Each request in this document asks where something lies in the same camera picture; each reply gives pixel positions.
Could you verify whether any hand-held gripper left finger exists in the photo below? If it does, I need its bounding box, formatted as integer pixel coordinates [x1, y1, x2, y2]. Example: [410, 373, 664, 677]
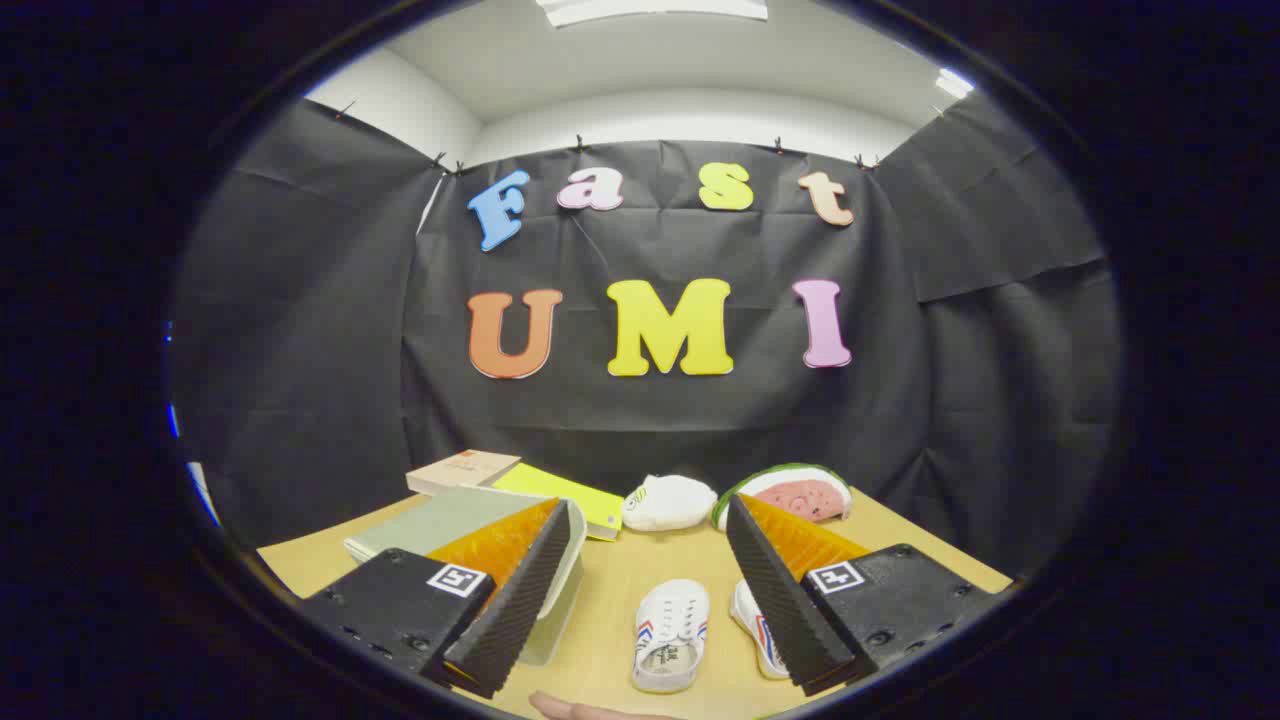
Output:
[300, 498, 573, 701]

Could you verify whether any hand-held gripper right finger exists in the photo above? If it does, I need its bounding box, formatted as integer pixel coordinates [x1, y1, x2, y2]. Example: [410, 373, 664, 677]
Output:
[724, 493, 1006, 698]

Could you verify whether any white striped canvas shoe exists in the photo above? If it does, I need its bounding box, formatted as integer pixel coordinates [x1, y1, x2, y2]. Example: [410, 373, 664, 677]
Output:
[730, 579, 791, 681]
[632, 579, 711, 694]

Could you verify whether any cream fabric storage box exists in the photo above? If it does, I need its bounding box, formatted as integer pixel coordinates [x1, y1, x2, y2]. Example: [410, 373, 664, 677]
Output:
[345, 486, 588, 668]

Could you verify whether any watermelon slice plush toy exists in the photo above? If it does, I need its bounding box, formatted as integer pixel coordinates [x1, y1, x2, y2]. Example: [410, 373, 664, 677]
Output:
[711, 462, 853, 531]

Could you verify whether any yellow book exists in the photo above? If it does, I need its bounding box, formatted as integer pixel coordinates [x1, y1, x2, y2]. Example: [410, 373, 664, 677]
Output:
[490, 463, 625, 542]

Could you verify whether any beige book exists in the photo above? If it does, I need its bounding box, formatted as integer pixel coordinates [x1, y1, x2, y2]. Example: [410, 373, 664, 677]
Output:
[405, 450, 523, 497]

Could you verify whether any white plush toy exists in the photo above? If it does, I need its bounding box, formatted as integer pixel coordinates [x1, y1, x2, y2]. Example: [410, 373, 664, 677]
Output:
[620, 474, 719, 533]

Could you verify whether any long ceiling light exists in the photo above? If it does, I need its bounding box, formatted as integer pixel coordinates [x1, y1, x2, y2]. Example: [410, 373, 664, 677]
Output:
[535, 0, 771, 28]

